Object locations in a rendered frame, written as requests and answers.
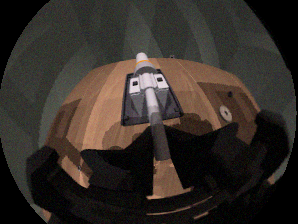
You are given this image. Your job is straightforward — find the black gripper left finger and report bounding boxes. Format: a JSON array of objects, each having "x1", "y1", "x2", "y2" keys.
[{"x1": 80, "y1": 127, "x2": 154, "y2": 196}]

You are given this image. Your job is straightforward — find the grey metal shaft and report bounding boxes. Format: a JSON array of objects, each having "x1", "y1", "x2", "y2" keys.
[{"x1": 145, "y1": 88, "x2": 170, "y2": 161}]

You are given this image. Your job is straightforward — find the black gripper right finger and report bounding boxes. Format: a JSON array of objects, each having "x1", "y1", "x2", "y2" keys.
[{"x1": 162, "y1": 121, "x2": 239, "y2": 189}]

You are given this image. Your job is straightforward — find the beige flat washer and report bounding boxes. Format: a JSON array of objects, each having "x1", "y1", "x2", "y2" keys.
[{"x1": 218, "y1": 105, "x2": 231, "y2": 123}]

